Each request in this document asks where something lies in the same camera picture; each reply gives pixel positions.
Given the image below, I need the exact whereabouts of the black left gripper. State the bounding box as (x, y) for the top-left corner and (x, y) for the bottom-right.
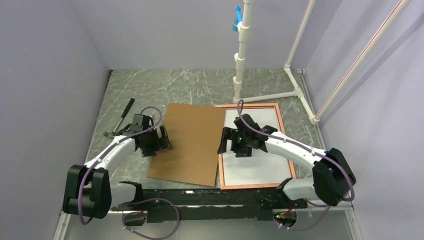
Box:
(140, 125), (172, 157)

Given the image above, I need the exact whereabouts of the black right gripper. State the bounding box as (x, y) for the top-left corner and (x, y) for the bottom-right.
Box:
(217, 126), (252, 158)

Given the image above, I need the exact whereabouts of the brown cardboard backing board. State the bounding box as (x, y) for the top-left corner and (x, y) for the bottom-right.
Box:
(146, 103), (226, 187)

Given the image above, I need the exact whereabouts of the printed photo sheet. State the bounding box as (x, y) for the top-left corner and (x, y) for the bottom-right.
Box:
(221, 108), (292, 187)

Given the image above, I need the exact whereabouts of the red picture frame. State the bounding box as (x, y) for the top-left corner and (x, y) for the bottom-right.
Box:
(214, 102), (297, 191)

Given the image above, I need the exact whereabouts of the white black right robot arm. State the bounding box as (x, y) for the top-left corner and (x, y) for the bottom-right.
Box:
(217, 113), (357, 208)

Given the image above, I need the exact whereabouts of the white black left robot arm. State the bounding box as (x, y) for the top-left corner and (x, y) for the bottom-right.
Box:
(62, 114), (173, 224)

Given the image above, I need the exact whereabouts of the white PVC pipe stand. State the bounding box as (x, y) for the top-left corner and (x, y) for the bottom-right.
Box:
(231, 0), (325, 125)

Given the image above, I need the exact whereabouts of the blue pipe fitting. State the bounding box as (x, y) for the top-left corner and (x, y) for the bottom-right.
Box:
(232, 5), (243, 32)

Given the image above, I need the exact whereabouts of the white pole with red stripe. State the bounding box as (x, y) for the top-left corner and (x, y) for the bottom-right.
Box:
(310, 0), (411, 125)

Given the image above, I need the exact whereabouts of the black handled hammer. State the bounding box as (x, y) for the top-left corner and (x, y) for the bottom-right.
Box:
(103, 98), (135, 139)

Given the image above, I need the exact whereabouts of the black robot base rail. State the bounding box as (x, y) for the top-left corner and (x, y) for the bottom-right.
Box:
(112, 188), (308, 223)

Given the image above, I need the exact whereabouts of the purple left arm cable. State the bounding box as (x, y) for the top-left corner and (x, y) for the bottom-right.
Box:
(77, 105), (181, 240)

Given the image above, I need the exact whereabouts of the aluminium extrusion frame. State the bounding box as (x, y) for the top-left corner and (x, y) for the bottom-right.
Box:
(61, 69), (358, 240)

